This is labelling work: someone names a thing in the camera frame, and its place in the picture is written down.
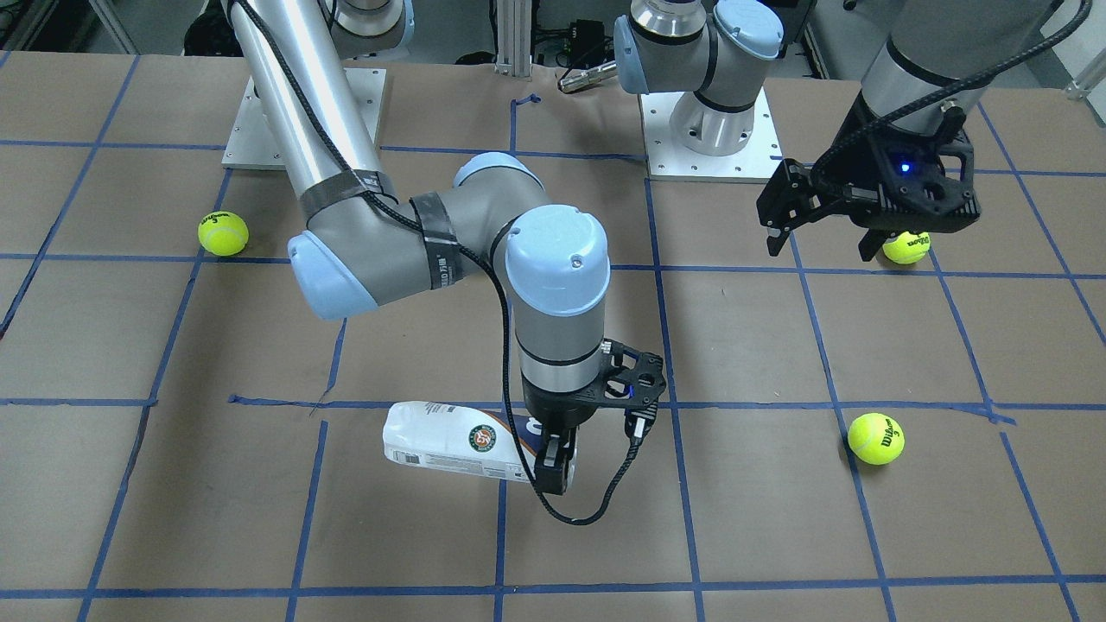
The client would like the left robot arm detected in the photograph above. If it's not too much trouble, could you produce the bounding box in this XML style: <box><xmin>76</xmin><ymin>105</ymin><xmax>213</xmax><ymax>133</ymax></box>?
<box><xmin>613</xmin><ymin>1</ymin><xmax>1094</xmax><ymax>260</ymax></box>

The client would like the aluminium frame post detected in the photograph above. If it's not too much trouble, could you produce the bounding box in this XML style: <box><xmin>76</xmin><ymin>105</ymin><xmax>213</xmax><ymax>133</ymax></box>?
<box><xmin>493</xmin><ymin>0</ymin><xmax>534</xmax><ymax>81</ymax></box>

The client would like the tennis ball near base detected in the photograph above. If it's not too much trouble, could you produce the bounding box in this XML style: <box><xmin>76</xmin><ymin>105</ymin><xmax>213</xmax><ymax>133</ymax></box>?
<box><xmin>881</xmin><ymin>232</ymin><xmax>931</xmax><ymax>265</ymax></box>

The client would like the silver metal cylinder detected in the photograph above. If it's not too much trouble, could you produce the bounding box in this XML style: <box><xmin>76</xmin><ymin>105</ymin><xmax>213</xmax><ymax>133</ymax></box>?
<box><xmin>557</xmin><ymin>60</ymin><xmax>619</xmax><ymax>94</ymax></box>

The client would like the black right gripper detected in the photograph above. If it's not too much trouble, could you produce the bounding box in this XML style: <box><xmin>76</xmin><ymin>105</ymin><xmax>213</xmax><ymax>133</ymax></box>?
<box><xmin>523</xmin><ymin>341</ymin><xmax>667</xmax><ymax>496</ymax></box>

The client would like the tennis ball can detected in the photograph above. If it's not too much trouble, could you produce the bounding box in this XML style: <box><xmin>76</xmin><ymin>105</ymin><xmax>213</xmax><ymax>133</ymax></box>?
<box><xmin>382</xmin><ymin>401</ymin><xmax>528</xmax><ymax>483</ymax></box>

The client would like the tennis ball front Wilson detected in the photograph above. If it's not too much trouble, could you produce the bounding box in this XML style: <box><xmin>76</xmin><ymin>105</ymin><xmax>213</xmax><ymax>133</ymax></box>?
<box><xmin>847</xmin><ymin>412</ymin><xmax>906</xmax><ymax>466</ymax></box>

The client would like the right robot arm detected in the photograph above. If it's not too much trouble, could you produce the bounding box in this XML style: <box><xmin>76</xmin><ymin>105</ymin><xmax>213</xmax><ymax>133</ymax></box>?
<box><xmin>225</xmin><ymin>1</ymin><xmax>666</xmax><ymax>493</ymax></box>

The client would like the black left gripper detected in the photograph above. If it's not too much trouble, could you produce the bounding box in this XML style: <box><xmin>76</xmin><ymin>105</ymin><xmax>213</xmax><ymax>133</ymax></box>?
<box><xmin>755</xmin><ymin>96</ymin><xmax>981</xmax><ymax>261</ymax></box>

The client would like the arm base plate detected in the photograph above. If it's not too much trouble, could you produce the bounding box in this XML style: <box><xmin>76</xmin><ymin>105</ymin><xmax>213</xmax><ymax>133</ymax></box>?
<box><xmin>221</xmin><ymin>68</ymin><xmax>388</xmax><ymax>172</ymax></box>
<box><xmin>639</xmin><ymin>90</ymin><xmax>783</xmax><ymax>182</ymax></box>

